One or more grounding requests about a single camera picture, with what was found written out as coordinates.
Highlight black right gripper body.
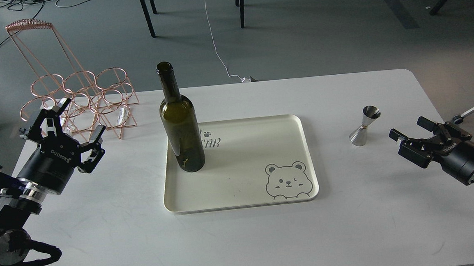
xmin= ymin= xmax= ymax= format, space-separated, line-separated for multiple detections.
xmin=433 ymin=140 xmax=474 ymax=185

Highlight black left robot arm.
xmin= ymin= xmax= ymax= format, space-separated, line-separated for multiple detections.
xmin=0 ymin=98 xmax=106 ymax=266

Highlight copper wire wine rack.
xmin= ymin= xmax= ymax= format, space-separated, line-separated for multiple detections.
xmin=5 ymin=18 xmax=140 ymax=141

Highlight black table legs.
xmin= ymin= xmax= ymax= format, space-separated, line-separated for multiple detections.
xmin=138 ymin=0 xmax=247 ymax=39

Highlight dark green wine bottle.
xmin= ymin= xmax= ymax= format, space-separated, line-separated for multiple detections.
xmin=156 ymin=62 xmax=206 ymax=172

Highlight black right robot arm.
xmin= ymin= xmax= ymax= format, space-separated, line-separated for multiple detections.
xmin=389 ymin=116 xmax=474 ymax=185

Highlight cream bear serving tray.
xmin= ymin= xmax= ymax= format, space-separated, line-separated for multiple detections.
xmin=164 ymin=114 xmax=319 ymax=213

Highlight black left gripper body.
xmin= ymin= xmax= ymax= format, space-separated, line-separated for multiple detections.
xmin=17 ymin=135 xmax=81 ymax=195

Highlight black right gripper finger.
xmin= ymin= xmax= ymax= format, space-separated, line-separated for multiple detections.
xmin=389 ymin=129 xmax=443 ymax=168
xmin=417 ymin=116 xmax=472 ymax=145

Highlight silver metal jigger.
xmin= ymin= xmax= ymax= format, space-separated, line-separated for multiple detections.
xmin=349 ymin=105 xmax=381 ymax=147

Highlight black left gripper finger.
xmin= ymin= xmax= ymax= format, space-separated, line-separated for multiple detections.
xmin=77 ymin=125 xmax=106 ymax=174
xmin=19 ymin=98 xmax=71 ymax=143

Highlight chair leg with caster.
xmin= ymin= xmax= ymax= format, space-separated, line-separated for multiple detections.
xmin=451 ymin=107 xmax=474 ymax=125

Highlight black floor cables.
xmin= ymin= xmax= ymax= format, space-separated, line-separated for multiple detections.
xmin=0 ymin=0 xmax=143 ymax=79

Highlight white floor cable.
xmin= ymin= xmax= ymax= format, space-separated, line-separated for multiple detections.
xmin=199 ymin=0 xmax=252 ymax=85

